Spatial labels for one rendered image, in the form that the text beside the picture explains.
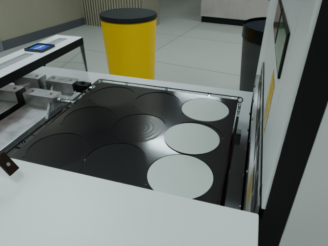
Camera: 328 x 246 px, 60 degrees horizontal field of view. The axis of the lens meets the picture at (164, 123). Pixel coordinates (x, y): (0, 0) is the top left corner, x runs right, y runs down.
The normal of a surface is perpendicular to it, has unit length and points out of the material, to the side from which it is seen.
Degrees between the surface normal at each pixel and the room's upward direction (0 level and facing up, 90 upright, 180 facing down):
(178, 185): 0
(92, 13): 90
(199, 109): 0
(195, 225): 0
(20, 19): 90
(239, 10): 90
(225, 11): 90
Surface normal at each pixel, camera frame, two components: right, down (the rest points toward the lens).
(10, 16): 0.90, 0.23
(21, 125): 0.00, -0.85
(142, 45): 0.55, 0.48
